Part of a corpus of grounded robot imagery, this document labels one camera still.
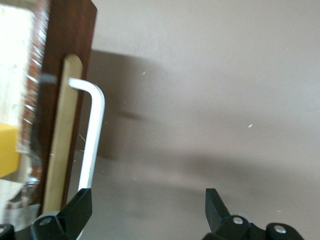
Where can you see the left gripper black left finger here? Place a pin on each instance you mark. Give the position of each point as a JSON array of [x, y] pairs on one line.
[[72, 215]]

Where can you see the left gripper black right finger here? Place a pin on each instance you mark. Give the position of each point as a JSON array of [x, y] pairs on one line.
[[217, 212]]

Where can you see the yellow block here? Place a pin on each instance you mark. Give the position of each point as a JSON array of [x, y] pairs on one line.
[[8, 150]]

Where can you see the brown table cover sheet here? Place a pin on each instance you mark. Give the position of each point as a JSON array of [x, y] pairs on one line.
[[200, 75]]

